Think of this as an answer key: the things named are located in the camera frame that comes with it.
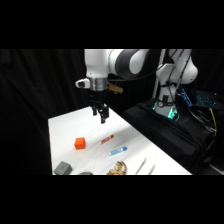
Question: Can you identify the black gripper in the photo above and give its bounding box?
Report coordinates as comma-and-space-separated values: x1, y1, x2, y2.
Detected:
89, 89, 110, 125

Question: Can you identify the blue pen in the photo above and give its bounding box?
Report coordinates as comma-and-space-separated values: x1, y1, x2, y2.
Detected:
107, 146, 128, 157

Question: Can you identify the red pen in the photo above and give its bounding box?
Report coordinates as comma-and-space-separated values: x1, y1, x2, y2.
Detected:
100, 134, 115, 146

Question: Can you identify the orange cube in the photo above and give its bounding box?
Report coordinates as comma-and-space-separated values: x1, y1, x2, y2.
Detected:
74, 137, 87, 151

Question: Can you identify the grey block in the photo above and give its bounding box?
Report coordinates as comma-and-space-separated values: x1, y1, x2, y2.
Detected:
53, 161, 73, 176

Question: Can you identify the black curtain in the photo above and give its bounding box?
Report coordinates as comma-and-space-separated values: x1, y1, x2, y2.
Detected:
0, 49, 224, 176

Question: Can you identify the silver utensil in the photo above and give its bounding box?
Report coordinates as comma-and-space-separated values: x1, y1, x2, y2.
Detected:
147, 163, 157, 176
135, 157, 148, 175

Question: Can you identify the black robot stand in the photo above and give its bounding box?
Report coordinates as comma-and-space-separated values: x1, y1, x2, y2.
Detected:
123, 99, 218, 174

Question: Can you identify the keyboard with blue lights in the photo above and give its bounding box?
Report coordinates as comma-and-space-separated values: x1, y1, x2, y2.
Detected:
195, 90, 220, 109

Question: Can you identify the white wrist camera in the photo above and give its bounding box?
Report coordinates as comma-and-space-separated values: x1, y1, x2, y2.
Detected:
75, 78, 91, 90

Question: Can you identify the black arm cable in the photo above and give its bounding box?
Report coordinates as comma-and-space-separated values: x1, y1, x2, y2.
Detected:
107, 49, 188, 101

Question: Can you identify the yellow cable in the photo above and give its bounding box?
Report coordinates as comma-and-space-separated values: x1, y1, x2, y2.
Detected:
207, 109, 218, 137

